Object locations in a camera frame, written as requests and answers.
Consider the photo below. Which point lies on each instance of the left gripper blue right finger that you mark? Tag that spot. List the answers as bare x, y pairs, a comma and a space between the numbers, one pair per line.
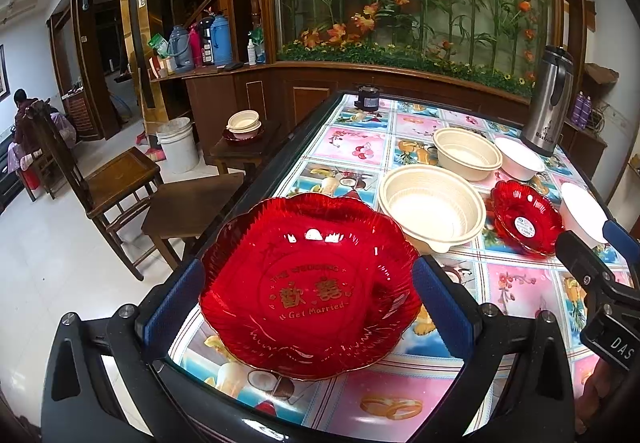
453, 309

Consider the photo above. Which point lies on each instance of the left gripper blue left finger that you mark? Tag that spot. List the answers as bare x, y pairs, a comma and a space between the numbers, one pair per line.
163, 311

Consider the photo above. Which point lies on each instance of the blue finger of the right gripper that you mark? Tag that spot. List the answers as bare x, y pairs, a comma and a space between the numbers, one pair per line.
622, 242

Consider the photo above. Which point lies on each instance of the white foam bowl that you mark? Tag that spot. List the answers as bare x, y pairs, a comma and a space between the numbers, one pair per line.
518, 160
582, 214

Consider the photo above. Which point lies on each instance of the small red plastic plate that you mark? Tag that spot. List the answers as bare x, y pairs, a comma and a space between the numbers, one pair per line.
525, 220

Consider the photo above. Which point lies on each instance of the beige paper bowl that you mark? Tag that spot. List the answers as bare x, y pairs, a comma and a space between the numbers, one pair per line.
435, 208
467, 154

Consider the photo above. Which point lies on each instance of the large red plastic plate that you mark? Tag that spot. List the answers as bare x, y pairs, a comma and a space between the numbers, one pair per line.
310, 286

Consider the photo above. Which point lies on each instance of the stacked bowls on side stool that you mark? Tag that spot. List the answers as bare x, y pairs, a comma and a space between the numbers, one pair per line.
243, 127

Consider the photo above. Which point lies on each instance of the person's right hand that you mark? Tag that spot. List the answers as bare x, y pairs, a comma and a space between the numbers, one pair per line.
598, 388

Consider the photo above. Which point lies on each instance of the dark wooden stool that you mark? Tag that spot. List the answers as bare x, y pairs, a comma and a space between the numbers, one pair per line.
183, 210

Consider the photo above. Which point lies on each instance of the colourful patterned tablecloth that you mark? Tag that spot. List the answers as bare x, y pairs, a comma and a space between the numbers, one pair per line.
387, 401

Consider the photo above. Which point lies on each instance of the purple bottles on shelf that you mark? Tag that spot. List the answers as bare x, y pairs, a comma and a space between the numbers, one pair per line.
581, 111

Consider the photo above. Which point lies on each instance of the stainless steel thermos jug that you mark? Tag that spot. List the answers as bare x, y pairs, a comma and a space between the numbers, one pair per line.
550, 101

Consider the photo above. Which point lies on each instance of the white plastic bucket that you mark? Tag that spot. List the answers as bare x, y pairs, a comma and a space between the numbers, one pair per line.
177, 141

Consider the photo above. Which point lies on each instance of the small black jar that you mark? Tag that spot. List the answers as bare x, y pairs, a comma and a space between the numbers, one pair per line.
368, 98

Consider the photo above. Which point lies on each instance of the seated person in background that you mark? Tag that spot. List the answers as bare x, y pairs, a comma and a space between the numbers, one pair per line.
25, 134

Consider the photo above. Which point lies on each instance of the grey blue water jug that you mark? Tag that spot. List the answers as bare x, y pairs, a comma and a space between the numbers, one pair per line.
180, 50

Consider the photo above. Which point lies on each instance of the white spray bottle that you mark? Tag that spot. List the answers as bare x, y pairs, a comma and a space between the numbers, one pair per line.
251, 53

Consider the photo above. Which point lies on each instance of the red thermos flask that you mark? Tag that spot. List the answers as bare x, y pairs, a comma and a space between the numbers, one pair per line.
195, 45

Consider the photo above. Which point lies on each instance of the blue thermos flask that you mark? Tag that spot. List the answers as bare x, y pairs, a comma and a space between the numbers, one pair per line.
221, 41

